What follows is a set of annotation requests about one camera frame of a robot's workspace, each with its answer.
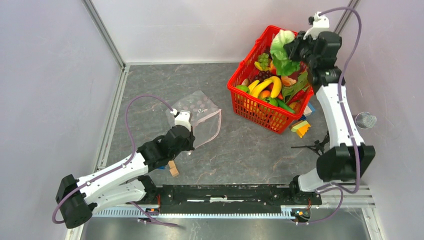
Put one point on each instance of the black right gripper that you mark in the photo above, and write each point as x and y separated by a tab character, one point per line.
292	48

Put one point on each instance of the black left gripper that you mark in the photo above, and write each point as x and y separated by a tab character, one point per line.
190	146

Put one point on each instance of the green toy lettuce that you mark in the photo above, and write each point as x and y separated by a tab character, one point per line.
280	58

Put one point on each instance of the clear zip top bag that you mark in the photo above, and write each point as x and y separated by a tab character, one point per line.
205	116

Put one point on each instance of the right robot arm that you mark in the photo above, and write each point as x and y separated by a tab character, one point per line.
341	167

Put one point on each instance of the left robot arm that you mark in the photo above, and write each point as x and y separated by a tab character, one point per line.
123	182

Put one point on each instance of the wooden cube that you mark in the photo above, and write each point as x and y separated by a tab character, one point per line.
174	171
171	164

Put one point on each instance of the green toy grapes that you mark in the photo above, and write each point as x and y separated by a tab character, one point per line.
263	60

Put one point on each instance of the dark green leafy vegetable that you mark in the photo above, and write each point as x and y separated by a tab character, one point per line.
289	92

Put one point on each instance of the green toy lime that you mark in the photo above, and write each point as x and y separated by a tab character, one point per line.
243	88

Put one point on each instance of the red plastic basket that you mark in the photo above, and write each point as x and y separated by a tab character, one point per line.
273	118

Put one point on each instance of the yellow green block pile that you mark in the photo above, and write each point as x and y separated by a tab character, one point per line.
300	128

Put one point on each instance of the silver microphone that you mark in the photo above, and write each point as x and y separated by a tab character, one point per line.
365	120

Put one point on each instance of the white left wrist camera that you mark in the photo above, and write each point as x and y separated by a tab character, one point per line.
182	118

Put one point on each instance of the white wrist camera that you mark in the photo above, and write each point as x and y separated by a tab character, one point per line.
182	118
319	23

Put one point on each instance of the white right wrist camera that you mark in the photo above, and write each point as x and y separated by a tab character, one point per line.
319	23

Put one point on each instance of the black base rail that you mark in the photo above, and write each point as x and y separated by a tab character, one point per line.
228	198

